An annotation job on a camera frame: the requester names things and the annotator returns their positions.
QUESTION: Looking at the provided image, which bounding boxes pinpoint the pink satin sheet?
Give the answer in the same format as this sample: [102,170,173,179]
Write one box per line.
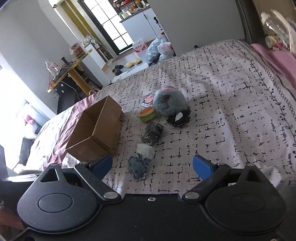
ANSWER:
[44,94,95,169]

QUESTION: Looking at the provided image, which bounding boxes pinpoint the yellow slipper right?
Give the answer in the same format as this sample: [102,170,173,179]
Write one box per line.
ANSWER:
[133,58,142,65]

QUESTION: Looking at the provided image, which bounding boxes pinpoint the dark cloth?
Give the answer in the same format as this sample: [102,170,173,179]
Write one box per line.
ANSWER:
[141,123,164,146]

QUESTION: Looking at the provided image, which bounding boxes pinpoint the blue patterned cloth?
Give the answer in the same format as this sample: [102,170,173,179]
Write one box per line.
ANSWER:
[127,154,152,180]

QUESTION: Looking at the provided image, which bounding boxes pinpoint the brown cardboard box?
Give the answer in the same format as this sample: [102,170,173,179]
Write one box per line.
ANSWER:
[66,96,123,163]

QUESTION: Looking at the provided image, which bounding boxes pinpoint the grey white folded cloth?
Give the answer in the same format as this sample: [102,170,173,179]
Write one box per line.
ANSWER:
[136,143,155,160]

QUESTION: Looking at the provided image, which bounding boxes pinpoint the red snack box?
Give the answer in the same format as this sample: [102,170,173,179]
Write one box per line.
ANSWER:
[70,43,85,59]

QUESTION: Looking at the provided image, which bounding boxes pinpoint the grey garbage bag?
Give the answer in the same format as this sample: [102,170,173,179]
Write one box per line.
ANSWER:
[146,36,168,65]

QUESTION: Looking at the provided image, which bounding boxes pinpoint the grey plush toy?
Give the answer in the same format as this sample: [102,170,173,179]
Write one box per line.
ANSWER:
[152,86,189,117]

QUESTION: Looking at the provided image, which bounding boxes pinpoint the white kitchen cabinet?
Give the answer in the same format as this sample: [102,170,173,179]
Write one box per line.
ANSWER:
[121,6,164,43]

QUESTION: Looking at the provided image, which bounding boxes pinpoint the yellow slipper left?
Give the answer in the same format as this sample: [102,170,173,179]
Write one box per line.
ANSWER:
[125,62,134,68]

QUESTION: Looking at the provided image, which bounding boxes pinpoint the yellow slipper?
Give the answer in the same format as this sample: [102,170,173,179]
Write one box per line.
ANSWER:
[133,58,142,65]
[125,62,134,68]

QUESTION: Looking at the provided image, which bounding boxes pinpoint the burger squishy toy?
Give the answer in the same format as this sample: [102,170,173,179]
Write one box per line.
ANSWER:
[138,106,156,122]

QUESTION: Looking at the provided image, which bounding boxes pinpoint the clear plastic bottle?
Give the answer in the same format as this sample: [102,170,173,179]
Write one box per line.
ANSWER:
[260,12,290,50]

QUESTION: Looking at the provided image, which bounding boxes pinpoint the bottled water pack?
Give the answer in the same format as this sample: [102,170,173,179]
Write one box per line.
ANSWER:
[132,39,147,53]

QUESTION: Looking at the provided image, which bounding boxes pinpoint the patterned white bedspread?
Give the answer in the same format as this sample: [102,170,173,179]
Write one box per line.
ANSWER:
[95,40,295,194]

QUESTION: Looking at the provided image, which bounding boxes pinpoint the round yellow edged table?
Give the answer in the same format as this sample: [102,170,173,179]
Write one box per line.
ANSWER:
[47,49,92,96]

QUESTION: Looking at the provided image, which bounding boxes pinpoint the white plastic bag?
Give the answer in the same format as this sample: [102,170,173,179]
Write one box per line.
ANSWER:
[157,42,175,61]

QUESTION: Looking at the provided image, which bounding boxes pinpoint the pink pillow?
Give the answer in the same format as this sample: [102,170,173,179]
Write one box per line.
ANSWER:
[250,44,296,89]

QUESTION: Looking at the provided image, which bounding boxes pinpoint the blue tissue packet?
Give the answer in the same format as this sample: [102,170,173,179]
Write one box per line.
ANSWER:
[142,93,154,108]

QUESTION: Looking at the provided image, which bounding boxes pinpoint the black slippers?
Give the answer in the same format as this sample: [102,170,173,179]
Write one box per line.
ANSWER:
[112,65,124,76]

